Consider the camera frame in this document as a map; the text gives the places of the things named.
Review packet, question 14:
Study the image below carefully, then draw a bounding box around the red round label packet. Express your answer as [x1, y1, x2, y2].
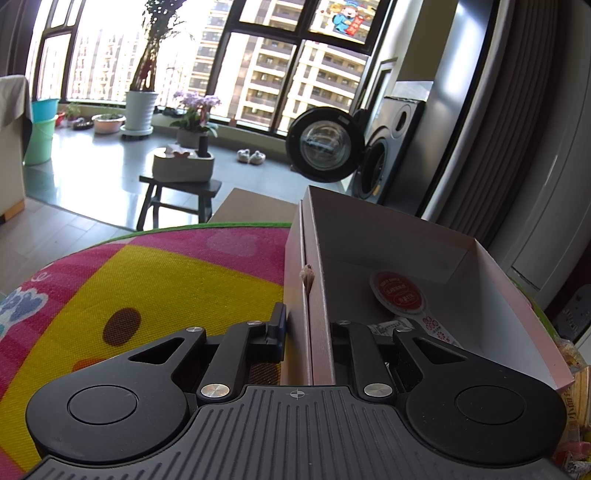
[370, 271, 461, 348]

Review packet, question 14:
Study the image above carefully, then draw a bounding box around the pink cardboard box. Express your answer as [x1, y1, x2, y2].
[212, 187, 573, 390]

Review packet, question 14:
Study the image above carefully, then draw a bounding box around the yellow cheese stick packet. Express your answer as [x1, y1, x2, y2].
[561, 366, 590, 442]

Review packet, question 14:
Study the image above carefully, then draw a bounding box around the colourful cartoon play mat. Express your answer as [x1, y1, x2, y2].
[1, 223, 290, 479]

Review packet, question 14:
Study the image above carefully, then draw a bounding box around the dark wooden stool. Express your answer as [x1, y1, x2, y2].
[135, 175, 222, 231]

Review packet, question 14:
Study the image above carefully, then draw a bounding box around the white slippers pair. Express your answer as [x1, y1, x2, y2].
[236, 149, 266, 166]

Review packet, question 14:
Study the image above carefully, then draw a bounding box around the round washing machine door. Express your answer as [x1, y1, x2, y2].
[286, 107, 366, 183]

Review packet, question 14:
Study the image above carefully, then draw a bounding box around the white air conditioner unit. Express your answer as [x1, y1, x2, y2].
[490, 1, 590, 307]

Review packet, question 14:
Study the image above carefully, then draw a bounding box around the pink flowering potted plant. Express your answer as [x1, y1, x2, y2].
[170, 91, 221, 156]

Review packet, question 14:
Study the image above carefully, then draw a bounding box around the pink shallow plant bowl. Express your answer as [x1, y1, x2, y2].
[91, 113, 125, 135]

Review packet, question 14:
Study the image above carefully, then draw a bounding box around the dark grey washing machine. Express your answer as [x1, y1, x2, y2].
[348, 96, 426, 205]

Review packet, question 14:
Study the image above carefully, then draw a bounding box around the tall plant white pot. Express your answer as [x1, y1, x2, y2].
[120, 0, 185, 140]

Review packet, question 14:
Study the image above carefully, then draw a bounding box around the green plastic bucket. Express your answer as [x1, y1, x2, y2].
[24, 98, 59, 166]

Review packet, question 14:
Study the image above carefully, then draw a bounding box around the beige cloth covered chair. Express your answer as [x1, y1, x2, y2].
[0, 75, 32, 223]

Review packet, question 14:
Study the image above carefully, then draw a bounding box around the cartoon window sticker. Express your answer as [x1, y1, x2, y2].
[327, 1, 376, 38]

